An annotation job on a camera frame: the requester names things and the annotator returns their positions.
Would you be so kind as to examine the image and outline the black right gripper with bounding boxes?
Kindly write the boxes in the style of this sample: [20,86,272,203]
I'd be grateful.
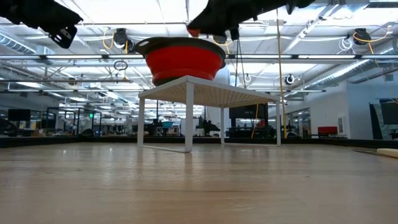
[186,0,259,45]

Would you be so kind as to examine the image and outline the red collapsible colander bowl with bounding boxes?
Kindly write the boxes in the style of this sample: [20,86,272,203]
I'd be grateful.
[134,36,227,87]

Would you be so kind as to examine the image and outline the white perforated metal stand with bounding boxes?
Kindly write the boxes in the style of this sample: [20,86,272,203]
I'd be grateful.
[137,75,282,154]

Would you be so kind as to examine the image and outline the black hanging cable loop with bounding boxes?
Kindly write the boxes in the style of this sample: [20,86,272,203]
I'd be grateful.
[113,60,129,72]

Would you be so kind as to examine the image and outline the black table frame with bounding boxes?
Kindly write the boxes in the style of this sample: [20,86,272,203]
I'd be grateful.
[0,135,398,149]

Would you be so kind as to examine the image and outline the knife with wooden handle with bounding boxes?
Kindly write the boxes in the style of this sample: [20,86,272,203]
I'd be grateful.
[353,147,398,159]

